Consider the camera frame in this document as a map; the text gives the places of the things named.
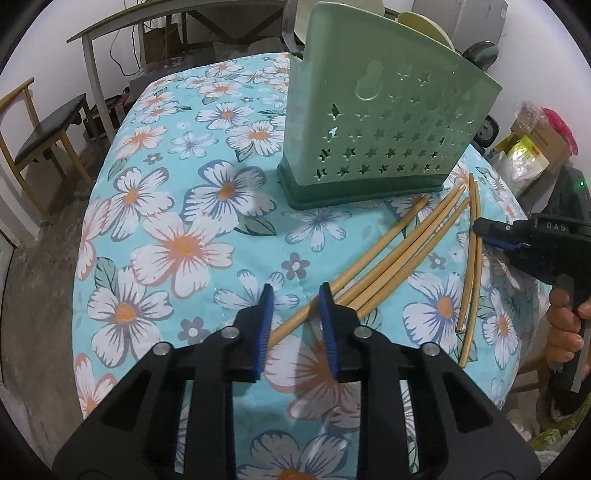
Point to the person's right hand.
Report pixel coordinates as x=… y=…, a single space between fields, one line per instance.
x=561 y=332

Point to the dark rice cooker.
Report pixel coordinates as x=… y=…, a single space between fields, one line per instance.
x=489 y=131

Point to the yellow green rice sack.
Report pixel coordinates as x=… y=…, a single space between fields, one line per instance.
x=521 y=161

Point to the brown cardboard box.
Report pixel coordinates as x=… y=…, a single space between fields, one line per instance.
x=545 y=143

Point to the floral turquoise blanket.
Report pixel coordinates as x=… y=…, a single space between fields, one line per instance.
x=184 y=249

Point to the dark low crate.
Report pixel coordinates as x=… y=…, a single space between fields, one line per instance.
x=108 y=115

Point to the cardboard box under desk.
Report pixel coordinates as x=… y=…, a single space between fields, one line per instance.
x=161 y=39

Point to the light wooden desk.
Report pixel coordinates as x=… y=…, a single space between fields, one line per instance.
x=184 y=16

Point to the silver refrigerator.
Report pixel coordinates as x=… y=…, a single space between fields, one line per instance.
x=461 y=16

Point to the green shaggy rug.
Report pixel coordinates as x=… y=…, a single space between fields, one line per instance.
x=554 y=438

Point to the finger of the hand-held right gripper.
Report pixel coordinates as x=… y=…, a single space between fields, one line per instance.
x=501 y=233

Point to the bundle of bamboo chopsticks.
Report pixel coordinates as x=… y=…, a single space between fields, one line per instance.
x=295 y=325

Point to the pink fluffy item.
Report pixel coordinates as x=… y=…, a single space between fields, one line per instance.
x=561 y=122

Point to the green plastic utensil holder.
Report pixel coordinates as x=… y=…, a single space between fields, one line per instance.
x=369 y=129

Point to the wooden chair with dark seat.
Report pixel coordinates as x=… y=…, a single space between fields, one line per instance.
x=51 y=129

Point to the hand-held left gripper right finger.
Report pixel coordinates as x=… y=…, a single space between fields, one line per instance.
x=330 y=332

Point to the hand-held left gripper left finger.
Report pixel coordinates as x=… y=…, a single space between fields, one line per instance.
x=263 y=332

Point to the bamboo chopstick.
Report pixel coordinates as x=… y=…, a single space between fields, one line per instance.
x=383 y=240
x=466 y=295
x=415 y=229
x=406 y=272
x=471 y=332

